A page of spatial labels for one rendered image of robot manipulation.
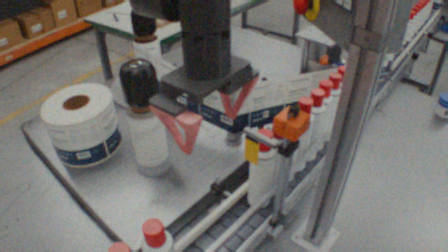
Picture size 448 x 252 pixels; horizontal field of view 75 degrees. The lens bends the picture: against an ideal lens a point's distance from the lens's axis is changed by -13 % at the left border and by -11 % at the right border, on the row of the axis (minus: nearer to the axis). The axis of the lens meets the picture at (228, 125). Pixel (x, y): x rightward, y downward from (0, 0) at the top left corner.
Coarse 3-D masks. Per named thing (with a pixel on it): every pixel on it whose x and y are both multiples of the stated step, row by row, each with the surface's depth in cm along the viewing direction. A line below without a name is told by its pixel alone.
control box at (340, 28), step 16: (320, 0) 51; (400, 0) 42; (304, 16) 57; (320, 16) 52; (336, 16) 47; (352, 16) 43; (400, 16) 44; (336, 32) 48; (352, 32) 44; (400, 32) 45; (400, 48) 47
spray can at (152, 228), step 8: (144, 224) 47; (152, 224) 47; (160, 224) 47; (144, 232) 46; (152, 232) 46; (160, 232) 46; (168, 232) 51; (144, 240) 49; (152, 240) 47; (160, 240) 47; (168, 240) 49; (144, 248) 48; (152, 248) 48; (160, 248) 48; (168, 248) 49
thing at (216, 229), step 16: (384, 80) 122; (320, 160) 90; (304, 176) 83; (288, 192) 79; (240, 208) 75; (272, 208) 75; (224, 224) 72; (256, 224) 71; (208, 240) 68; (240, 240) 68
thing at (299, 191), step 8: (384, 88) 118; (376, 96) 113; (384, 96) 122; (320, 168) 86; (312, 176) 83; (304, 184) 81; (296, 192) 79; (304, 192) 84; (288, 200) 77; (264, 224) 72; (256, 232) 70; (264, 232) 72; (248, 240) 68; (256, 240) 70; (240, 248) 67; (248, 248) 69
